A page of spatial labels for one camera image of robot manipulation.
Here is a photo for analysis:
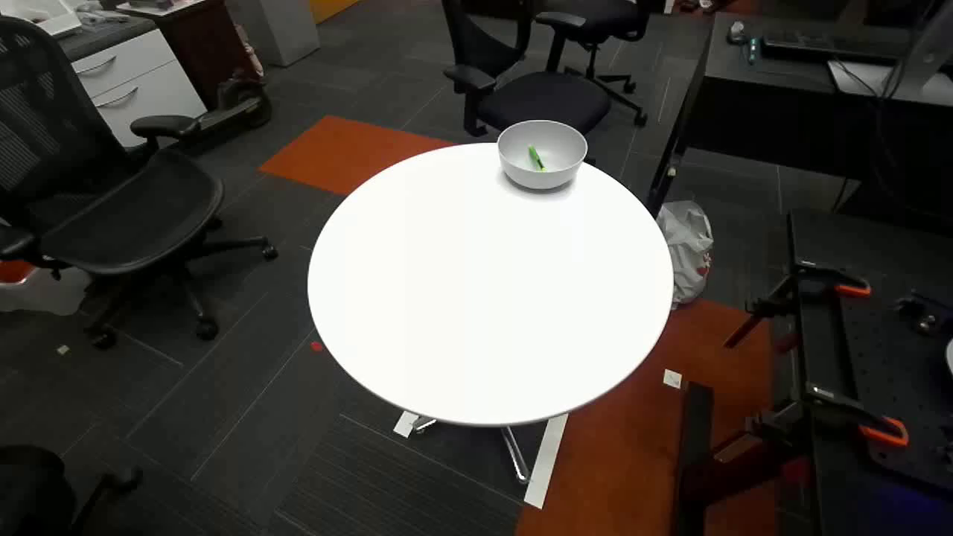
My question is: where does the grey bin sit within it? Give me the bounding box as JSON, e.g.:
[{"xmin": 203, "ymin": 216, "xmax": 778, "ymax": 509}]
[{"xmin": 224, "ymin": 0, "xmax": 322, "ymax": 69}]

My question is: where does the black workbench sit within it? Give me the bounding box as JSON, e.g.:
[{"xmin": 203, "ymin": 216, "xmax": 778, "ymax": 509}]
[{"xmin": 787, "ymin": 204, "xmax": 953, "ymax": 536}]

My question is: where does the metal table base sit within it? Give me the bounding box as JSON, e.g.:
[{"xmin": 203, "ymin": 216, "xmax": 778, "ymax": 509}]
[{"xmin": 391, "ymin": 408, "xmax": 574, "ymax": 512}]

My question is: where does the white paper sheet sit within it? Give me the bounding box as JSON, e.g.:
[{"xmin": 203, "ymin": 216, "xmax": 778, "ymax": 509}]
[{"xmin": 826, "ymin": 57, "xmax": 953, "ymax": 106}]

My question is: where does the small black device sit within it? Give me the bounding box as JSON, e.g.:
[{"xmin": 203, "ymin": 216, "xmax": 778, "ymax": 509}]
[{"xmin": 897, "ymin": 289, "xmax": 953, "ymax": 338}]

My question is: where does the silver metal bowl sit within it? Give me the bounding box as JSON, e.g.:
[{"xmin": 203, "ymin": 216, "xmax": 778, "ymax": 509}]
[{"xmin": 495, "ymin": 116, "xmax": 589, "ymax": 194}]

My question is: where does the black computer keyboard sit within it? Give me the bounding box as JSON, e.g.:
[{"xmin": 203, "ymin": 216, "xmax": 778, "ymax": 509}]
[{"xmin": 760, "ymin": 27, "xmax": 911, "ymax": 66}]

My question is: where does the white plastic bag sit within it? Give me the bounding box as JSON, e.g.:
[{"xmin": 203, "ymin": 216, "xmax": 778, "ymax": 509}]
[{"xmin": 656, "ymin": 197, "xmax": 717, "ymax": 308}]

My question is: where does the white drawer cabinet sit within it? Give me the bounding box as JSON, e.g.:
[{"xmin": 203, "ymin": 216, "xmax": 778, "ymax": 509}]
[{"xmin": 57, "ymin": 22, "xmax": 211, "ymax": 152}]

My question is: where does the black mesh office chair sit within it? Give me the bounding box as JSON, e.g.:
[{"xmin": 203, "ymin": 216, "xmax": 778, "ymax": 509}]
[{"xmin": 0, "ymin": 10, "xmax": 281, "ymax": 351}]

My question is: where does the white floor box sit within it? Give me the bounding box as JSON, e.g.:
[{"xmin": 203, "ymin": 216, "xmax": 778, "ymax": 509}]
[{"xmin": 0, "ymin": 261, "xmax": 92, "ymax": 317}]

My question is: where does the orange-handled black clamp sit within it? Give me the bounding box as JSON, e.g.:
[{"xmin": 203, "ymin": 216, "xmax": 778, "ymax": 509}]
[
  {"xmin": 742, "ymin": 381, "xmax": 915, "ymax": 471},
  {"xmin": 723, "ymin": 259, "xmax": 876, "ymax": 351}
]

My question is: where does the black upright post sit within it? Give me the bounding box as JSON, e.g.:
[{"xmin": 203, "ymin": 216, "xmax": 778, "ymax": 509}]
[{"xmin": 672, "ymin": 384, "xmax": 717, "ymax": 536}]

